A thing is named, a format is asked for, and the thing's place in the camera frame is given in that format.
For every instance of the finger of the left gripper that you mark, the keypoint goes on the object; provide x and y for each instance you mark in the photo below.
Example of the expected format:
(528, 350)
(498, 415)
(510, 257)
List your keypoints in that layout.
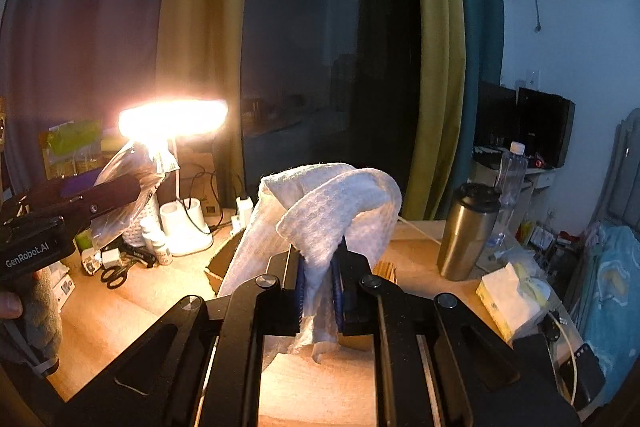
(95, 202)
(57, 189)

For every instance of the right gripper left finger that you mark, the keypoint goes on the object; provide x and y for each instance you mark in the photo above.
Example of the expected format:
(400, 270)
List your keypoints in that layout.
(285, 307)

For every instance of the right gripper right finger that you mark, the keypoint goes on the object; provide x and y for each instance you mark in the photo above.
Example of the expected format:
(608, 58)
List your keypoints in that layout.
(351, 307)

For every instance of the white waffle cloth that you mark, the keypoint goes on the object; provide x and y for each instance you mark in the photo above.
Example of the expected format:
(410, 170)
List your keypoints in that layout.
(314, 208)

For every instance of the clear plastic bag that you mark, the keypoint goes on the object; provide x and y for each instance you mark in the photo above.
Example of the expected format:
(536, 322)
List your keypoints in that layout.
(150, 164)

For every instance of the person left hand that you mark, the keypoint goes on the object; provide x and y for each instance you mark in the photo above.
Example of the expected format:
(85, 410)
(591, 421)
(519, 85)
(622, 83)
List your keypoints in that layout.
(11, 306)

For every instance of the green paper cup pack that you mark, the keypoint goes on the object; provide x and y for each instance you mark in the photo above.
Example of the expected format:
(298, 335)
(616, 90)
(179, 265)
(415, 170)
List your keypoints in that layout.
(71, 148)

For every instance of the white power strip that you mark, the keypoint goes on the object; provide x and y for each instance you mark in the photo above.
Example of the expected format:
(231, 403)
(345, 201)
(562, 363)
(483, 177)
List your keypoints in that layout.
(239, 221)

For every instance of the white woven basket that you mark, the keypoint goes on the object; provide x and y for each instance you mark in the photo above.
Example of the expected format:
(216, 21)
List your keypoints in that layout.
(147, 219)

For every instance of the cardboard box tray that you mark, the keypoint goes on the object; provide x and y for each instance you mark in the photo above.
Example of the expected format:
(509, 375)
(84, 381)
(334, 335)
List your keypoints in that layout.
(218, 266)

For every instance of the black scissors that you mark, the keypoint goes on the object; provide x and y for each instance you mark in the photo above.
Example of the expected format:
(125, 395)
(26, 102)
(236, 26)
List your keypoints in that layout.
(116, 275)

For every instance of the white pill bottle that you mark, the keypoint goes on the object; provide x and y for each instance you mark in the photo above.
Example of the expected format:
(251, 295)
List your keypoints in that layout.
(159, 244)

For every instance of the white desk lamp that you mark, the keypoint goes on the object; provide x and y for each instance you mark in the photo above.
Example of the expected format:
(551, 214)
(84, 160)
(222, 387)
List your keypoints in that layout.
(161, 125)

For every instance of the steel travel mug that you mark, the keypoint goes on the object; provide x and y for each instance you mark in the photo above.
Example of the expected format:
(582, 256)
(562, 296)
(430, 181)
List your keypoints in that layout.
(471, 218)

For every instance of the yellow tissue box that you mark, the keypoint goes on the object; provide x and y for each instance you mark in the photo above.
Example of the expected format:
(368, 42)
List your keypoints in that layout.
(514, 298)

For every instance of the clear water bottle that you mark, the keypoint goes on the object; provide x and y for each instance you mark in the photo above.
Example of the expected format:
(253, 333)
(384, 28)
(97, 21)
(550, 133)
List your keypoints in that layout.
(509, 183)

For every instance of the black monitor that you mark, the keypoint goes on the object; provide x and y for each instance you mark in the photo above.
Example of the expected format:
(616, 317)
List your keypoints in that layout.
(541, 121)

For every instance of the black smartphone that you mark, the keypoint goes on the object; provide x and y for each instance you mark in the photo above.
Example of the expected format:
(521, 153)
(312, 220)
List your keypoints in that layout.
(590, 378)

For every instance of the blue bedding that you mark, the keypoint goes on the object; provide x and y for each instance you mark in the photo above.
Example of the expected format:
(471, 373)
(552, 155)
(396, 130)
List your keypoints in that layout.
(607, 314)

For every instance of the yellow green curtain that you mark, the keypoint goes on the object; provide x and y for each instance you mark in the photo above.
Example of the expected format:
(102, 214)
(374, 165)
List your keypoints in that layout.
(442, 72)

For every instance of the grey padded headboard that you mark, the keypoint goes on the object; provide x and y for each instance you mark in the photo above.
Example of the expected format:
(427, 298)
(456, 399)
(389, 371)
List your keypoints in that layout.
(619, 202)

